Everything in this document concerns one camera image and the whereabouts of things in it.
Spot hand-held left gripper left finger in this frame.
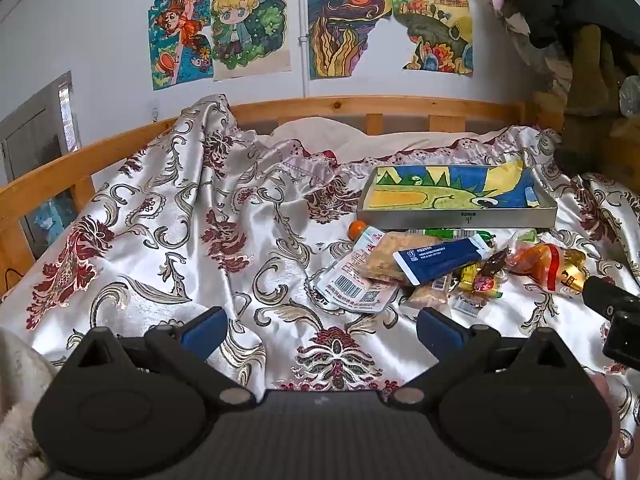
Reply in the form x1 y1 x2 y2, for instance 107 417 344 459
60 306 256 409

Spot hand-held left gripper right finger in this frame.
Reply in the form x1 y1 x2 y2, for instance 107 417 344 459
389 306 581 408

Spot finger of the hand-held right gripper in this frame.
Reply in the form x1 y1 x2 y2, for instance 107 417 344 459
582 275 640 319

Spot long crisp bar packet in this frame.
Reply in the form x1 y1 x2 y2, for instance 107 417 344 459
402 280 451 315

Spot small white snack packet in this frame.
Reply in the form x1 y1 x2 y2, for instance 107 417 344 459
451 294 484 317

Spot gold candy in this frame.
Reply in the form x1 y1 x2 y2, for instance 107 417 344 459
559 250 588 292

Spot red round candy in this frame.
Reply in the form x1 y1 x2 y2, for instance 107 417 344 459
471 275 502 297

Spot blue and white packet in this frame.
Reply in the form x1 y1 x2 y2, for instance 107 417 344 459
392 237 496 287

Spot orange red snack bag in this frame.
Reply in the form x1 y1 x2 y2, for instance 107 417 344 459
506 242 568 291

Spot dark brown candy wrapper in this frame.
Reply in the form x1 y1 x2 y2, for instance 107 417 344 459
479 247 511 277

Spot square rice crisp packet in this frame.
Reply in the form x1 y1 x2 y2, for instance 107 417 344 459
361 231 408 283

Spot green snack packet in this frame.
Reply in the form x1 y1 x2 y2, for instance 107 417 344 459
425 229 493 244

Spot clear plastic wrapper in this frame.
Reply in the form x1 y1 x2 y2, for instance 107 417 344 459
509 229 539 252

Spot white barcode pouch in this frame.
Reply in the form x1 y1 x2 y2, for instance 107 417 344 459
315 226 401 314

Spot grey metal tray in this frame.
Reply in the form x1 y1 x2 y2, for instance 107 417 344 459
356 162 558 233

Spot floral satin blanket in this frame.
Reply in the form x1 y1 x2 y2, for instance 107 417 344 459
0 94 640 480

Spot crayon drawing paper liner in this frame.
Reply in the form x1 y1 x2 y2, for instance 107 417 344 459
364 160 543 209

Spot blue printed cloth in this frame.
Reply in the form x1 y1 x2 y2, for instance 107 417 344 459
27 199 68 242

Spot white fleece blanket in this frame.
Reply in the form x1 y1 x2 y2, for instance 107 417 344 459
0 329 58 480

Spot clear plastic bag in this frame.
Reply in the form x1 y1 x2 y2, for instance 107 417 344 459
619 75 640 117

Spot cream pillow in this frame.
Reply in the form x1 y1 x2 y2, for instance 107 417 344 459
271 117 507 166

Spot grey framed window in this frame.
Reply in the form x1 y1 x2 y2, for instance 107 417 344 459
0 71 82 186

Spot red haired girl drawing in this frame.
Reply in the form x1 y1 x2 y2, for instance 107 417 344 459
148 0 214 92

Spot blond child drawing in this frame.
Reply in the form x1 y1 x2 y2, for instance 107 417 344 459
210 0 292 82

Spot brown corduroy pants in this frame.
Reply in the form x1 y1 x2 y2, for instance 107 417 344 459
531 25 640 181

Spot wooden bed frame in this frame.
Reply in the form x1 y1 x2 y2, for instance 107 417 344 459
0 90 640 306

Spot white wall pipe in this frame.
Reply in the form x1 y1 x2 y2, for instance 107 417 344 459
298 0 309 99

